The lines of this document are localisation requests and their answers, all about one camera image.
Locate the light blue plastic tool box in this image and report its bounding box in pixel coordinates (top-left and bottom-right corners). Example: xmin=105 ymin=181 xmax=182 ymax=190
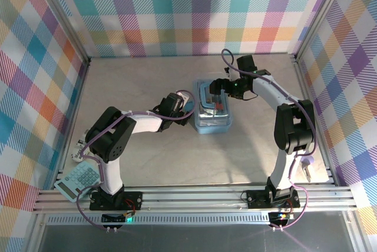
xmin=184 ymin=78 xmax=234 ymax=135

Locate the small white tag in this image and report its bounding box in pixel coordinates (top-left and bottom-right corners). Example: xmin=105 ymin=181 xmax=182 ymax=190
xmin=72 ymin=137 xmax=89 ymax=162

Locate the light blue calculator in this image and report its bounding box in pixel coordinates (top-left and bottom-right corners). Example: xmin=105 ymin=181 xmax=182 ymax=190
xmin=54 ymin=162 xmax=101 ymax=203

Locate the aluminium frame side rail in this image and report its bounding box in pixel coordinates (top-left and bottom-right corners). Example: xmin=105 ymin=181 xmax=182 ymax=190
xmin=54 ymin=57 xmax=92 ymax=188
xmin=293 ymin=57 xmax=337 ymax=187

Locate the aluminium frame cross rail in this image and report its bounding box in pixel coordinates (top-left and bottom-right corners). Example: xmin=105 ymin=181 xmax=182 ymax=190
xmin=31 ymin=185 xmax=359 ymax=215

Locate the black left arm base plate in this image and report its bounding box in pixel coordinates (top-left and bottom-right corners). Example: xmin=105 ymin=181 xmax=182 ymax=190
xmin=90 ymin=191 xmax=144 ymax=211

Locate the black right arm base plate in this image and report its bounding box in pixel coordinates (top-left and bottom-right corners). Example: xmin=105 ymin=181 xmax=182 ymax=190
xmin=246 ymin=189 xmax=300 ymax=209

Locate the purple handled metal tool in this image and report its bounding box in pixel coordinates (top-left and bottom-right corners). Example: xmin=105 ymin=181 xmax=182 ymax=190
xmin=300 ymin=157 xmax=315 ymax=183

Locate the aluminium frame corner post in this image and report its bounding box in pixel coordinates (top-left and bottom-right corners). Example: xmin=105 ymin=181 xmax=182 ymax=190
xmin=31 ymin=0 xmax=91 ymax=64
xmin=293 ymin=0 xmax=353 ymax=61

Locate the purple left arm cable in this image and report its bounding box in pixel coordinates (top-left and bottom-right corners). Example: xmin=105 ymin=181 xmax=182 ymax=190
xmin=75 ymin=89 xmax=195 ymax=232

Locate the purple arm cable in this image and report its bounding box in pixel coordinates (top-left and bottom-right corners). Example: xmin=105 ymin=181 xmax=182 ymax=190
xmin=221 ymin=48 xmax=318 ymax=231
xmin=75 ymin=89 xmax=195 ymax=232

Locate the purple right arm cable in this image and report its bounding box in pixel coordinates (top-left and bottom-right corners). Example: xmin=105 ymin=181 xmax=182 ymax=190
xmin=221 ymin=48 xmax=318 ymax=231

